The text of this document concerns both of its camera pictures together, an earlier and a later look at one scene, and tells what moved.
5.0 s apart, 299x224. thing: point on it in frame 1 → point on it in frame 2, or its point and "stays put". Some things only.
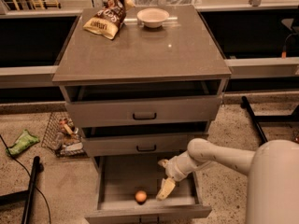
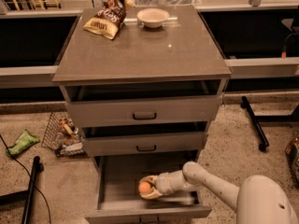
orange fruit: (140, 196) → (144, 187)
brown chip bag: (108, 20) stays put
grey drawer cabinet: (139, 97) stays put
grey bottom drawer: (121, 176) stays put
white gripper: (172, 171) → (163, 183)
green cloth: (21, 143) stays put
